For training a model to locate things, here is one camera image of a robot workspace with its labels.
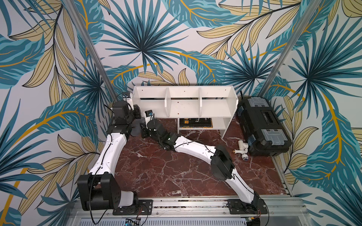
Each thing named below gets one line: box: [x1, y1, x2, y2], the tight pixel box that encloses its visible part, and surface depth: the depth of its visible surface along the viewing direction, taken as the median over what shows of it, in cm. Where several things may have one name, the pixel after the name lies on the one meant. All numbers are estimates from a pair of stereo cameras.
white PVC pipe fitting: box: [232, 139, 249, 161], surface depth 96 cm
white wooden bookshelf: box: [131, 85, 239, 139], surface depth 86 cm
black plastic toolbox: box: [236, 95, 292, 157], surface depth 90 cm
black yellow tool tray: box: [179, 117, 214, 129], surface depth 93 cm
